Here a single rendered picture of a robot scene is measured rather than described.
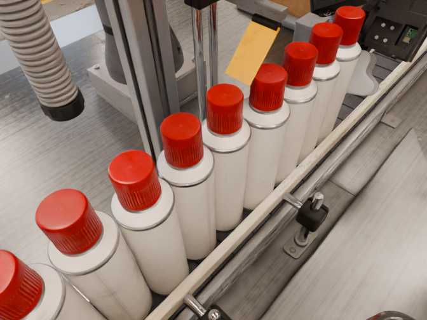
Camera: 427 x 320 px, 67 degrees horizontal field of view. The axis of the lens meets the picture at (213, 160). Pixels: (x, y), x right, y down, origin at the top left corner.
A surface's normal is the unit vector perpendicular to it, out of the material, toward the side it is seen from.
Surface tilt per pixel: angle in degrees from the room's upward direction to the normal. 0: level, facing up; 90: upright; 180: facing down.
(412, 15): 60
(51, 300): 42
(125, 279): 90
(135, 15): 90
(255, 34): 48
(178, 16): 0
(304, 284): 0
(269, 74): 3
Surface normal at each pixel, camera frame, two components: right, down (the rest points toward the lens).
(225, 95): -0.04, -0.68
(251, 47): -0.52, -0.02
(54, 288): 0.63, -0.61
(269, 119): 0.03, 0.03
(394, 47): -0.61, 0.17
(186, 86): 0.72, 0.52
